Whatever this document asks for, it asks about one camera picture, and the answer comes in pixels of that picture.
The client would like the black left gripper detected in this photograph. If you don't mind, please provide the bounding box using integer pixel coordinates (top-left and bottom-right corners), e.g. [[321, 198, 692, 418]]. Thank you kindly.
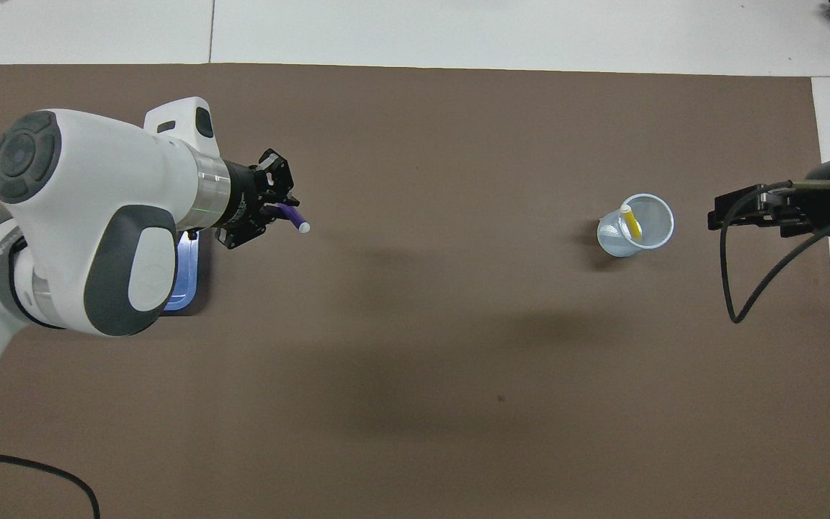
[[213, 148, 300, 251]]

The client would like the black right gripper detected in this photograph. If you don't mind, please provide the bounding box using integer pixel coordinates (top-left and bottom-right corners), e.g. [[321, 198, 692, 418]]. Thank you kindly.
[[708, 154, 830, 237]]

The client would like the purple pen with white cap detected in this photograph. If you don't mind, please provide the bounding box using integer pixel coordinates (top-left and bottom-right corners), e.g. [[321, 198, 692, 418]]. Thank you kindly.
[[275, 203, 311, 234]]

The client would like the blue plastic tray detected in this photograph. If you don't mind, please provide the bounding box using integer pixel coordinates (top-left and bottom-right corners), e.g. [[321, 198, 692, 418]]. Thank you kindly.
[[163, 229, 204, 314]]

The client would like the clear plastic cup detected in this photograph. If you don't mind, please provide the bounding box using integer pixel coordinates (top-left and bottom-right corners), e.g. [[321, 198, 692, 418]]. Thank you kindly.
[[597, 193, 675, 258]]

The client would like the brown table mat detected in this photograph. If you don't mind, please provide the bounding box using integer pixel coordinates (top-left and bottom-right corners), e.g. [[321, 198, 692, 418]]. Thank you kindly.
[[0, 63, 830, 519]]

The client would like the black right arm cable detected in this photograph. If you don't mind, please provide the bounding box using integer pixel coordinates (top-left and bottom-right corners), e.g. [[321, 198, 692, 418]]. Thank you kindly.
[[719, 180, 830, 324]]

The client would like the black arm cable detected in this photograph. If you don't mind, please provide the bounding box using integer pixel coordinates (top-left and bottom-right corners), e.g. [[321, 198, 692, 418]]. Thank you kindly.
[[719, 180, 830, 324], [0, 445, 101, 519]]

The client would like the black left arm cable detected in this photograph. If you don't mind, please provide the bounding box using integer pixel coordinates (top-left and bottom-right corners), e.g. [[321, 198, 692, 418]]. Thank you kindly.
[[0, 445, 101, 519]]

